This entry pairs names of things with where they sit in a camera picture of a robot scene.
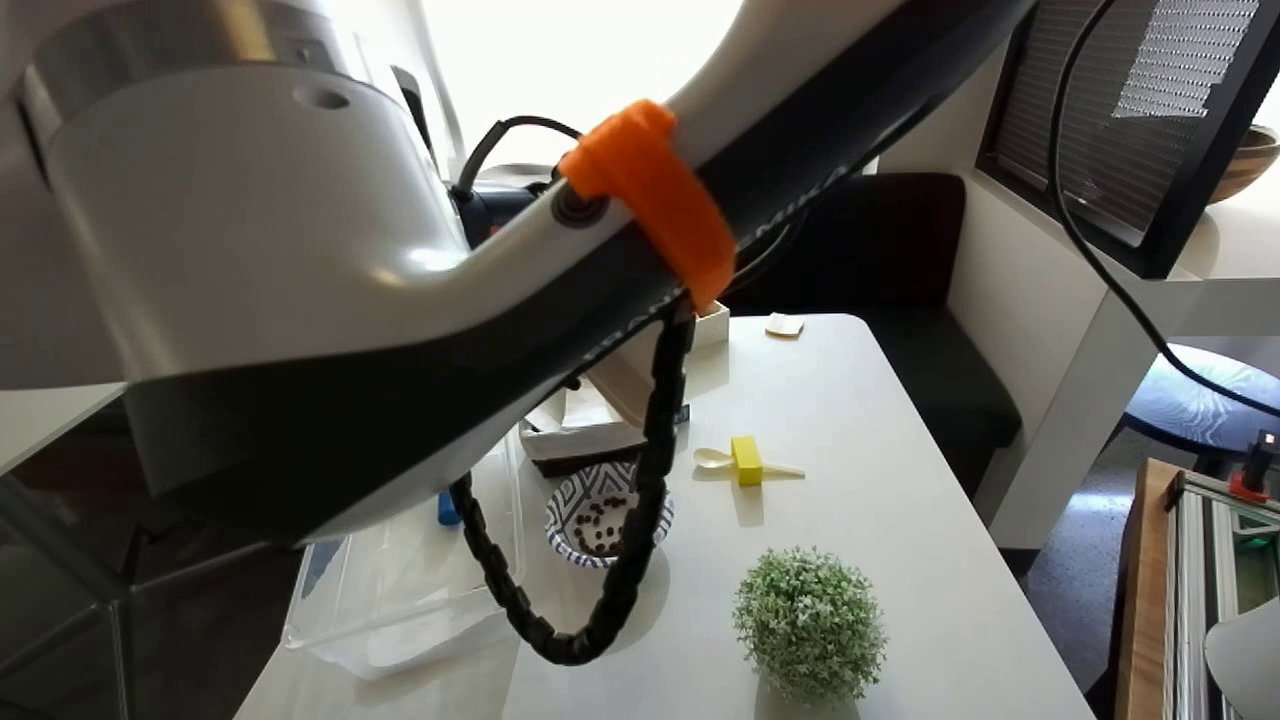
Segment white side table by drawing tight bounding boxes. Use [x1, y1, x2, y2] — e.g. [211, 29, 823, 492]
[872, 25, 1280, 552]

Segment black monitor cable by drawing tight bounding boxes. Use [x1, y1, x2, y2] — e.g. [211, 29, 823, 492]
[1046, 0, 1280, 422]

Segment white cardboard box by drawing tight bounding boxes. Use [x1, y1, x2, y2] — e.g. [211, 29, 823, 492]
[686, 296, 736, 357]

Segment green potted plant ball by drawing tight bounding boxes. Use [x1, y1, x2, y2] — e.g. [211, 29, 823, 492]
[732, 545, 893, 703]

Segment brown bowl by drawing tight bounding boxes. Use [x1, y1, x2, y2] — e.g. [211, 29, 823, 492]
[1204, 119, 1280, 210]

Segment thin black cable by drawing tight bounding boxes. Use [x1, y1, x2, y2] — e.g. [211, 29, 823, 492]
[446, 114, 588, 206]

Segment black braided cable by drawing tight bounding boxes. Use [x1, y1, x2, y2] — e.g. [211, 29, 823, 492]
[446, 296, 701, 673]

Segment yellow block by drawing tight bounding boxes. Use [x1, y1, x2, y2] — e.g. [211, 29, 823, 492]
[729, 432, 768, 492]

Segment aluminium extrusion frame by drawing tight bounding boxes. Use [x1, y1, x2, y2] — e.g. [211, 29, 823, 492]
[1162, 474, 1280, 720]

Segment black monitor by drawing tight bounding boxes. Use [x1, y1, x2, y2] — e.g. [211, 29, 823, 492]
[975, 0, 1280, 285]

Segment orange black clamp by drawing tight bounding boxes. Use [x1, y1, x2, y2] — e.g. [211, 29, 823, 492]
[1228, 427, 1280, 512]

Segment beige clamshell carton box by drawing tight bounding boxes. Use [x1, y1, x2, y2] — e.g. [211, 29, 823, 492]
[584, 314, 671, 432]

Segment orange cable clip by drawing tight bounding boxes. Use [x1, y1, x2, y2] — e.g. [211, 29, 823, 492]
[555, 97, 741, 317]

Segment clear plastic container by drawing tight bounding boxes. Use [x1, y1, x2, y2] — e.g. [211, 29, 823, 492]
[280, 512, 514, 689]

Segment wooden mounting board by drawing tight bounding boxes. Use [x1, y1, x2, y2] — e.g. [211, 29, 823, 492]
[1112, 456, 1193, 720]

